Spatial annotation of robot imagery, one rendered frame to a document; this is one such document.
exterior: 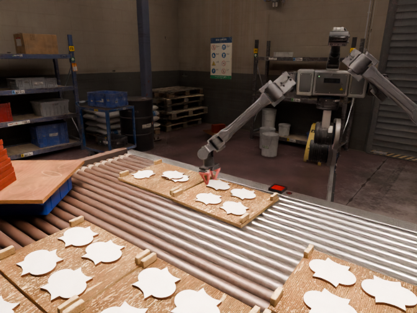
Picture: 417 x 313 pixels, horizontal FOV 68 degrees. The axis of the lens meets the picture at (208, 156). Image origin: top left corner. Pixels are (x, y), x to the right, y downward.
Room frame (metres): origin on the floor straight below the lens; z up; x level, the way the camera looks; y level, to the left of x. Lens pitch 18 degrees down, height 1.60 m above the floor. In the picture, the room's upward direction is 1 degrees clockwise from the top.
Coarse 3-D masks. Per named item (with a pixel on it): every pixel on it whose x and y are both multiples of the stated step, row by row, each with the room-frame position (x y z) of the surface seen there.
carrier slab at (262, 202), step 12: (192, 192) 1.45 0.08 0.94; (204, 192) 1.45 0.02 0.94; (216, 192) 1.45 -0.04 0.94; (228, 192) 1.45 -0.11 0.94; (192, 204) 1.31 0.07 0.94; (204, 204) 1.31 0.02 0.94; (252, 204) 1.32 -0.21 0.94; (264, 204) 1.32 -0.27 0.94; (216, 216) 1.21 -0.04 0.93; (228, 216) 1.20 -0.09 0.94; (240, 216) 1.20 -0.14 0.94; (252, 216) 1.20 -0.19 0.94; (240, 228) 1.13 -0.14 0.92
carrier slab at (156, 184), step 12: (144, 168) 1.79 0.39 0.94; (156, 168) 1.79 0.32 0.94; (168, 168) 1.79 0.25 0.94; (180, 168) 1.80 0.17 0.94; (120, 180) 1.62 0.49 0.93; (132, 180) 1.60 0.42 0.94; (144, 180) 1.60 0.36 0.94; (156, 180) 1.60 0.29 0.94; (168, 180) 1.60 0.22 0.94; (192, 180) 1.61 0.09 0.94; (156, 192) 1.45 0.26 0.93; (168, 192) 1.45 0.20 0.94
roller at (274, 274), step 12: (84, 192) 1.48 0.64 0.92; (108, 204) 1.35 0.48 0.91; (120, 204) 1.33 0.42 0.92; (132, 216) 1.25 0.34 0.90; (144, 216) 1.22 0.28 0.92; (168, 228) 1.13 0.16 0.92; (192, 240) 1.05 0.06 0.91; (204, 240) 1.04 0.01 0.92; (216, 252) 0.98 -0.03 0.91; (228, 252) 0.97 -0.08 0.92; (240, 264) 0.92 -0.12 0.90; (252, 264) 0.90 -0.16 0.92; (276, 276) 0.85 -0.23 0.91; (288, 276) 0.84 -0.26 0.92
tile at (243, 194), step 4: (232, 192) 1.44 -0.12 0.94; (236, 192) 1.44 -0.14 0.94; (240, 192) 1.44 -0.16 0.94; (244, 192) 1.44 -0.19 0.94; (248, 192) 1.44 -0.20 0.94; (252, 192) 1.44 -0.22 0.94; (232, 196) 1.40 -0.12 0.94; (236, 196) 1.39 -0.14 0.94; (240, 196) 1.39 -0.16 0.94; (244, 196) 1.39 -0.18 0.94; (248, 196) 1.39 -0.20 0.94; (252, 196) 1.39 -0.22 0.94
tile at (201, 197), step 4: (196, 196) 1.38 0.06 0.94; (200, 196) 1.38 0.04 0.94; (204, 196) 1.38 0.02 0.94; (208, 196) 1.38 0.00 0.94; (212, 196) 1.38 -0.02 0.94; (216, 196) 1.38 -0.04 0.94; (220, 196) 1.38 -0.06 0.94; (196, 200) 1.34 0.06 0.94; (200, 200) 1.34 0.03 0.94; (204, 200) 1.34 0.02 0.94; (208, 200) 1.34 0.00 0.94; (212, 200) 1.34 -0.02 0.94; (216, 200) 1.34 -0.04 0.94; (220, 200) 1.34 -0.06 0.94; (208, 204) 1.31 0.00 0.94; (212, 204) 1.31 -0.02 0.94; (216, 204) 1.31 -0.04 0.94
